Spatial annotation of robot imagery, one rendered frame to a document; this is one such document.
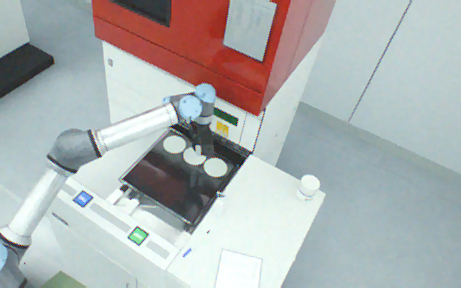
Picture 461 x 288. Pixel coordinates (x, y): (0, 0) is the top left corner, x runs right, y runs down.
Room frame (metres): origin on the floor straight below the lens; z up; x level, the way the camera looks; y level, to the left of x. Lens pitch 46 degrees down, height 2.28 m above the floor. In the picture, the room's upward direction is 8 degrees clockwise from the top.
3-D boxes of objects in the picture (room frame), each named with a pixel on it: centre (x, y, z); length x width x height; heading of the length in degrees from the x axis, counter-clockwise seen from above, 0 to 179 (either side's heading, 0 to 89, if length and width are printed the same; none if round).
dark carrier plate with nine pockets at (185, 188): (1.03, 0.05, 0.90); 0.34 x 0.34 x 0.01; 63
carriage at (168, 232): (0.78, 0.16, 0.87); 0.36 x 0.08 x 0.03; 63
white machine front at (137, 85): (1.31, 0.12, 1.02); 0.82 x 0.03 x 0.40; 63
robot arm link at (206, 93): (1.09, 0.00, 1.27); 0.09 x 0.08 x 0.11; 114
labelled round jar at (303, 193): (0.94, -0.45, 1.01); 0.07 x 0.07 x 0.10
